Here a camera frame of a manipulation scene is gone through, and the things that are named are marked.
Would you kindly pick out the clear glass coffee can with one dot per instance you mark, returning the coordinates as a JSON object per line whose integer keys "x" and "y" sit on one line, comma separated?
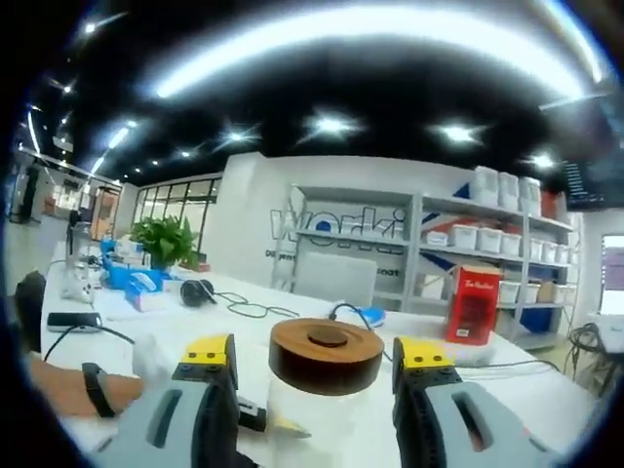
{"x": 336, "y": 429}

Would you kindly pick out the person's left hand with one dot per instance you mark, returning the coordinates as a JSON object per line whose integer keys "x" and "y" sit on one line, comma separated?
{"x": 128, "y": 395}

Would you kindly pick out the black chair backrest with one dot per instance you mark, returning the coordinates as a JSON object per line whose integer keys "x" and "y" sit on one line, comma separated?
{"x": 29, "y": 312}

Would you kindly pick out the dark wall screen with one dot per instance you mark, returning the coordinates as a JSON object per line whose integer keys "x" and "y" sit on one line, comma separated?
{"x": 587, "y": 185}

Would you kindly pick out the white table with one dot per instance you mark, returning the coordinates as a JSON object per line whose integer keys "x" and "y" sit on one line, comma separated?
{"x": 487, "y": 390}

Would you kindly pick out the black wristband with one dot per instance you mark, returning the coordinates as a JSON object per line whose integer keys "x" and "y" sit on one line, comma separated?
{"x": 97, "y": 390}

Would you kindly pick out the green potted plant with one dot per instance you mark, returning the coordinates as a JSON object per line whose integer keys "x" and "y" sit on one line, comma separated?
{"x": 163, "y": 241}

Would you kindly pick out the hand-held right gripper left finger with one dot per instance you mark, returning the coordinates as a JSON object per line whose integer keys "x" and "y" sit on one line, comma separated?
{"x": 156, "y": 429}

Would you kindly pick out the blue white small box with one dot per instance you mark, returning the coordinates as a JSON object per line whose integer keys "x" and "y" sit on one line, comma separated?
{"x": 374, "y": 317}

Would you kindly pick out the blue packaging pile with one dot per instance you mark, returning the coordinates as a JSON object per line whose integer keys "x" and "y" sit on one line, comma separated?
{"x": 117, "y": 273}

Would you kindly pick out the white game controller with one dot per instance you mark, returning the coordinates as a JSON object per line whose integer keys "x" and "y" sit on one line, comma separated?
{"x": 78, "y": 290}

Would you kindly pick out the black flat device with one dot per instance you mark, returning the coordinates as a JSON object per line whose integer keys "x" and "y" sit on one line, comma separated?
{"x": 73, "y": 321}

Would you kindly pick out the computer monitor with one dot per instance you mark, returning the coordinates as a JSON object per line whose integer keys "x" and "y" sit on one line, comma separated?
{"x": 612, "y": 278}

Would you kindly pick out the black headphones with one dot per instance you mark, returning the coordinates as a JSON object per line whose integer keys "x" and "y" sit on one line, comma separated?
{"x": 195, "y": 292}

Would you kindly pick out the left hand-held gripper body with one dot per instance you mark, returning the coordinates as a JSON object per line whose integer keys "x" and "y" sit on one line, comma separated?
{"x": 151, "y": 365}

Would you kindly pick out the long ceiling strip light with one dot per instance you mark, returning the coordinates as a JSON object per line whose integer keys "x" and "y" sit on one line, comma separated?
{"x": 341, "y": 34}

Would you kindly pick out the grey metal shelf rack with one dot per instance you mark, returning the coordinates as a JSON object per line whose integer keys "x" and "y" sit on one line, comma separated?
{"x": 414, "y": 219}

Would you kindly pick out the ceiling spot lights group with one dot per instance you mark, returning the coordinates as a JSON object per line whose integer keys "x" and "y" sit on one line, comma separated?
{"x": 331, "y": 122}

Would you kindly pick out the white storage bins group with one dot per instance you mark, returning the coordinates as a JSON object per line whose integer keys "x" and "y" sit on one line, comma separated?
{"x": 487, "y": 239}

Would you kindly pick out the grey wall lettering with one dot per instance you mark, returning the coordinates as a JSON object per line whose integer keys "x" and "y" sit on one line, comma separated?
{"x": 341, "y": 226}

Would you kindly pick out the red cardboard box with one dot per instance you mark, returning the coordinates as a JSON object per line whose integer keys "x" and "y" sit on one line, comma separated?
{"x": 473, "y": 307}

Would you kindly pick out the grey chair backrest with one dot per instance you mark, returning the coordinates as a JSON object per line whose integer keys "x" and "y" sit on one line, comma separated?
{"x": 336, "y": 278}

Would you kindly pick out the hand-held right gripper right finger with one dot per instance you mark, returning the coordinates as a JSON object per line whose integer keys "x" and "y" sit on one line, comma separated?
{"x": 439, "y": 429}

